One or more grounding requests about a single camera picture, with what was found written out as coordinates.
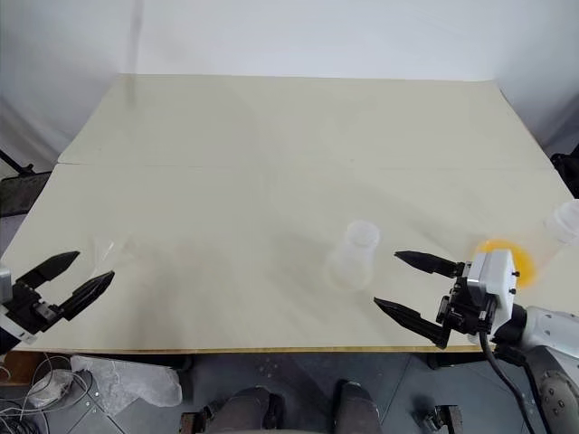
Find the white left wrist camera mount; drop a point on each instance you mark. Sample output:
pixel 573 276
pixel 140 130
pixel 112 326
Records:
pixel 4 285

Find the black floor mat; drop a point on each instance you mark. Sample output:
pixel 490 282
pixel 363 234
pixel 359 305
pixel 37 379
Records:
pixel 22 192

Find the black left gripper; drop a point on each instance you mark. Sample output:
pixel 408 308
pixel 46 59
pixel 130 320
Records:
pixel 31 309

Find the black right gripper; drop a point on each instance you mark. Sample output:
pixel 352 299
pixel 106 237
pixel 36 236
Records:
pixel 463 312

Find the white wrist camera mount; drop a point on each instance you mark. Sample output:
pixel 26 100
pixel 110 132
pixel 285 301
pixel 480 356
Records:
pixel 495 271
pixel 4 285

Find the clear flask with orange liquid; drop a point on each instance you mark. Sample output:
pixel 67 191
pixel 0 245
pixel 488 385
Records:
pixel 527 260

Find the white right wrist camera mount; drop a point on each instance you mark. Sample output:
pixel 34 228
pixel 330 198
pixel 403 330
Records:
pixel 495 271

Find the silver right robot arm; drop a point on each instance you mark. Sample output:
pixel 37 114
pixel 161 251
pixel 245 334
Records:
pixel 552 323

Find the black stand leg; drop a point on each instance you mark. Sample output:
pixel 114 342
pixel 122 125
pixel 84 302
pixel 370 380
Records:
pixel 18 163

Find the clear plastic flask bottle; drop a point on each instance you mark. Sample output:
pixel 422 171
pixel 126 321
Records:
pixel 353 267

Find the crumpled clear plastic bag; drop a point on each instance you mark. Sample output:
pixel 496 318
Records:
pixel 131 380

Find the clear plastic funnel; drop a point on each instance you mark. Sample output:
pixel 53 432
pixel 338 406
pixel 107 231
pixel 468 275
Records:
pixel 105 253

